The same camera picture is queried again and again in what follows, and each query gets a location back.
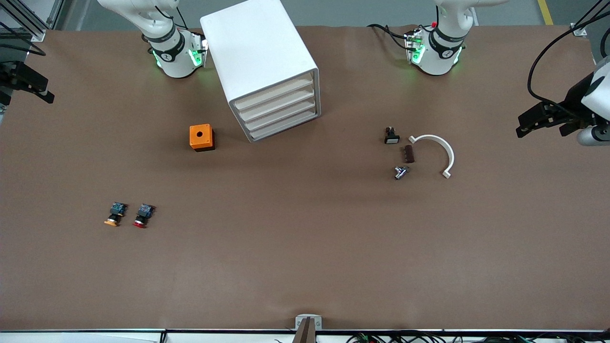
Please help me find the yellow push button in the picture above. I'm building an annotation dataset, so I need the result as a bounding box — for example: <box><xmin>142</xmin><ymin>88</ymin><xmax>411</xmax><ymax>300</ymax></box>
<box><xmin>104</xmin><ymin>202</ymin><xmax>127</xmax><ymax>227</ymax></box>

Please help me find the red push button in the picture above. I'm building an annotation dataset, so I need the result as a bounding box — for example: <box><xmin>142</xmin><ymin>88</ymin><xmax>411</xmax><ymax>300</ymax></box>
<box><xmin>132</xmin><ymin>203</ymin><xmax>156</xmax><ymax>229</ymax></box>

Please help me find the white drawer cabinet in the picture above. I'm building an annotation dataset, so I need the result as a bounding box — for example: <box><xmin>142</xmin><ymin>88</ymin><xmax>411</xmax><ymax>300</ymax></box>
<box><xmin>200</xmin><ymin>0</ymin><xmax>321</xmax><ymax>143</ymax></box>

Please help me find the white edge board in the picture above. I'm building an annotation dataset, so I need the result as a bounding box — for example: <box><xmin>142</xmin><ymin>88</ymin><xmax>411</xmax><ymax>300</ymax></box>
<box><xmin>0</xmin><ymin>332</ymin><xmax>165</xmax><ymax>343</ymax></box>

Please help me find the brown table mat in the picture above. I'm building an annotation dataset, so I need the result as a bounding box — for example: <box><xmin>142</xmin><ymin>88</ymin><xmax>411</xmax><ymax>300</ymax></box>
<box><xmin>0</xmin><ymin>24</ymin><xmax>610</xmax><ymax>333</ymax></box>

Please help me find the aluminium frame profile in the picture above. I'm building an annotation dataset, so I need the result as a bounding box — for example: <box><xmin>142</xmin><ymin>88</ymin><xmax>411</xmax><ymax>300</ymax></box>
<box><xmin>0</xmin><ymin>0</ymin><xmax>65</xmax><ymax>41</ymax></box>
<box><xmin>571</xmin><ymin>0</ymin><xmax>610</xmax><ymax>37</ymax></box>

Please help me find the white curved plastic bracket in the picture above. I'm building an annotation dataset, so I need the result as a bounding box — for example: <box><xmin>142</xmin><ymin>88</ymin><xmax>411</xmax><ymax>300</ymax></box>
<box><xmin>408</xmin><ymin>134</ymin><xmax>455</xmax><ymax>179</ymax></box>

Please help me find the orange button enclosure box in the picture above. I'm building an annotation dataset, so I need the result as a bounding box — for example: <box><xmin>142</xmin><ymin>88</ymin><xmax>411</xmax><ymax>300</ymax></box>
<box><xmin>189</xmin><ymin>124</ymin><xmax>215</xmax><ymax>152</ymax></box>

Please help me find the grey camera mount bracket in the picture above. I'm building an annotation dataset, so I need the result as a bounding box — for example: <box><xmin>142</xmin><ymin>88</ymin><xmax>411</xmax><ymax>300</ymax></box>
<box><xmin>292</xmin><ymin>314</ymin><xmax>323</xmax><ymax>343</ymax></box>

